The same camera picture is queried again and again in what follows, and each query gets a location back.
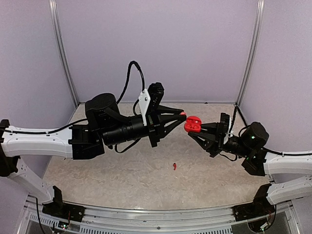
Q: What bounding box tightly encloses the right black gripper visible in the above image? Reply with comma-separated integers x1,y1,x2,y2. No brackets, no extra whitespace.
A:
188,122,252,158

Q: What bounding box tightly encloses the red round charging case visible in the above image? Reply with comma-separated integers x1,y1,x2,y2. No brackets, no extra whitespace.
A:
184,116,202,133

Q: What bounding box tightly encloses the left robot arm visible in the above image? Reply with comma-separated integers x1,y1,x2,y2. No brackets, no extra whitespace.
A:
0,92,186,217

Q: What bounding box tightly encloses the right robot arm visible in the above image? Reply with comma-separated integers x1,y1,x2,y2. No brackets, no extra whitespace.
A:
184,121,312,216

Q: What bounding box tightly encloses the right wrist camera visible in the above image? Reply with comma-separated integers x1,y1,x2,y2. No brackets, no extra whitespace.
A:
220,113,234,145

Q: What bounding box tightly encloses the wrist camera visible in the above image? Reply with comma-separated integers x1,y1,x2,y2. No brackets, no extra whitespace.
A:
220,113,234,145
138,82,164,126

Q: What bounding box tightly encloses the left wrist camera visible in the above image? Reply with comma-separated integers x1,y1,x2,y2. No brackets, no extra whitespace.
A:
138,82,164,126

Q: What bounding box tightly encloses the right camera cable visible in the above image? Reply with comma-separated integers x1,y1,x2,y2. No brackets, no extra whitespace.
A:
231,105,249,132

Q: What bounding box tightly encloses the camera cable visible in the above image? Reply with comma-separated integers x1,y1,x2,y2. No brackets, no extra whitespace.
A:
116,60,146,103
231,105,249,132

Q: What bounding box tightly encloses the left camera cable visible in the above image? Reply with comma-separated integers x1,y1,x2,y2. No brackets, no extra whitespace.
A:
116,60,146,103

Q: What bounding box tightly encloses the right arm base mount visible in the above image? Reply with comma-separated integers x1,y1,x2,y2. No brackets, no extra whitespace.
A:
233,202,275,221

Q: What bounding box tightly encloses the right aluminium frame post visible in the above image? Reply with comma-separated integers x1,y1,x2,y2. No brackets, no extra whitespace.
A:
236,0,265,106

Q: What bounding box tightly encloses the aluminium frame post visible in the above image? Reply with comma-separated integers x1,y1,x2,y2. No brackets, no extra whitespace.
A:
49,0,79,108
236,0,265,106

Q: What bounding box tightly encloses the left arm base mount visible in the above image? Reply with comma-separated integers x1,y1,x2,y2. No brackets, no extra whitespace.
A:
42,202,86,222

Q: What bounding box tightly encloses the left aluminium frame post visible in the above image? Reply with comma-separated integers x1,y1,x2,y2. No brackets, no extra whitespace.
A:
49,0,79,108

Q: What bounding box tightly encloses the front aluminium rail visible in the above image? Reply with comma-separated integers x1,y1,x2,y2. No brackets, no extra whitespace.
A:
17,197,300,234

